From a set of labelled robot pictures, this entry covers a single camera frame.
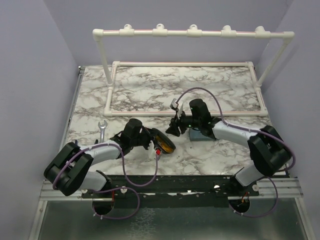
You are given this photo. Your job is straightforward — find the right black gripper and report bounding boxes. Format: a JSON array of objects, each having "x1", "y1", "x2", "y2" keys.
[{"x1": 165, "y1": 109, "x2": 201, "y2": 137}]

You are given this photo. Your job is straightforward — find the black glasses case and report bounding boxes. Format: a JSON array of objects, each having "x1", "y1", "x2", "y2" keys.
[{"x1": 149, "y1": 128, "x2": 176, "y2": 155}]

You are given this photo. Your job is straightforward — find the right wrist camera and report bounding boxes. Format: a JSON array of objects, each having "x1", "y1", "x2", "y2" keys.
[{"x1": 170, "y1": 98, "x2": 184, "y2": 119}]

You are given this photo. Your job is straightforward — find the aluminium extrusion rail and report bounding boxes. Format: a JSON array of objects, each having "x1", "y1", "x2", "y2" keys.
[{"x1": 39, "y1": 180, "x2": 82, "y2": 201}]

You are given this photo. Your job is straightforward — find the white PVC pipe rack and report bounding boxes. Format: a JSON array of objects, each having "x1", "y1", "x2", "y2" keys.
[{"x1": 92, "y1": 23, "x2": 295, "y2": 117}]

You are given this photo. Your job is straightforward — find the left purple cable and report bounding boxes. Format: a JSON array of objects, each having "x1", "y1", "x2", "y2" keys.
[{"x1": 52, "y1": 144, "x2": 162, "y2": 221}]

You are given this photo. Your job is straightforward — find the purple cable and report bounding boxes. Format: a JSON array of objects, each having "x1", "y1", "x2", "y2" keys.
[
  {"x1": 52, "y1": 144, "x2": 162, "y2": 221},
  {"x1": 177, "y1": 86, "x2": 297, "y2": 218}
]

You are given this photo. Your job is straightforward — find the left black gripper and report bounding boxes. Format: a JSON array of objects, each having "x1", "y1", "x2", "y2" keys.
[{"x1": 131, "y1": 127, "x2": 159, "y2": 152}]

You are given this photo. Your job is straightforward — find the orange plastic sunglasses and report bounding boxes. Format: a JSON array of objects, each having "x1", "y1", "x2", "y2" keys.
[{"x1": 156, "y1": 136, "x2": 174, "y2": 154}]

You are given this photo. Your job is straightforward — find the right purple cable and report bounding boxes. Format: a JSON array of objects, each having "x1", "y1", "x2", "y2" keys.
[{"x1": 177, "y1": 86, "x2": 297, "y2": 218}]

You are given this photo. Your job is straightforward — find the silver wrench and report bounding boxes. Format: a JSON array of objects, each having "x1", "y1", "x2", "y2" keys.
[{"x1": 98, "y1": 120, "x2": 108, "y2": 143}]

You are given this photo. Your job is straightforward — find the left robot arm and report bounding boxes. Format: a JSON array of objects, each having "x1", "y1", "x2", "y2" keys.
[{"x1": 43, "y1": 118, "x2": 160, "y2": 198}]

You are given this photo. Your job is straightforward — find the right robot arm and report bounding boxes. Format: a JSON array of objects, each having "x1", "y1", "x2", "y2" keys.
[{"x1": 165, "y1": 98, "x2": 292, "y2": 196}]

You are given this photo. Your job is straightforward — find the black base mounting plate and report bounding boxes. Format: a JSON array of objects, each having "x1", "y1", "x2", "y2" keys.
[{"x1": 81, "y1": 175, "x2": 259, "y2": 209}]

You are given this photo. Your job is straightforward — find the blue-grey glasses case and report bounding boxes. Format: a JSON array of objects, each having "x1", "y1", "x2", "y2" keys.
[{"x1": 188, "y1": 129, "x2": 214, "y2": 142}]

